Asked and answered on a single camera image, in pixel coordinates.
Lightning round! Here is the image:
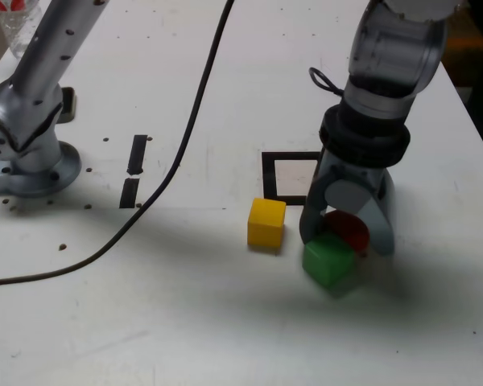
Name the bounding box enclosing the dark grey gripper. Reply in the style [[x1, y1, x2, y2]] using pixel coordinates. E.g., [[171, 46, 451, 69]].
[[299, 150, 395, 257]]

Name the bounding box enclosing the red cube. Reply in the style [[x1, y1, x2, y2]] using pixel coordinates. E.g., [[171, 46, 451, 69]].
[[324, 211, 371, 253]]

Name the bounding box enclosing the green cube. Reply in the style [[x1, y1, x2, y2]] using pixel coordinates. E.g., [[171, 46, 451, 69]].
[[302, 233, 356, 293]]

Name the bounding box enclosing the yellow cube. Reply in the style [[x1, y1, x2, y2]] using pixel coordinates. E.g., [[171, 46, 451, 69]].
[[247, 197, 287, 247]]

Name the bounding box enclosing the black tape square outline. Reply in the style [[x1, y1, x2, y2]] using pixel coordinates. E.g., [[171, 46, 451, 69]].
[[261, 150, 321, 206]]

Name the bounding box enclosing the black tape strip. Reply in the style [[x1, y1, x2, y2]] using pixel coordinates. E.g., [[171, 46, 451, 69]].
[[119, 134, 149, 209]]

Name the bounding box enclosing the dark rectangular tray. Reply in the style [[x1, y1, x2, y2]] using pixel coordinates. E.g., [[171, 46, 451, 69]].
[[60, 86, 78, 121]]

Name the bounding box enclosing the clear plastic bottle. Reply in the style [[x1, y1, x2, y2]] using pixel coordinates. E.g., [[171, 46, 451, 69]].
[[0, 0, 41, 60]]

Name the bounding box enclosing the thin black wire loop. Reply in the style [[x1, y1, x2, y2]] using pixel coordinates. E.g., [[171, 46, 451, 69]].
[[308, 67, 347, 97]]

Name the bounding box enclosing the thick black cable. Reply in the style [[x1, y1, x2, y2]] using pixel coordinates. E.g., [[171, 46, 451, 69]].
[[0, 0, 235, 287]]

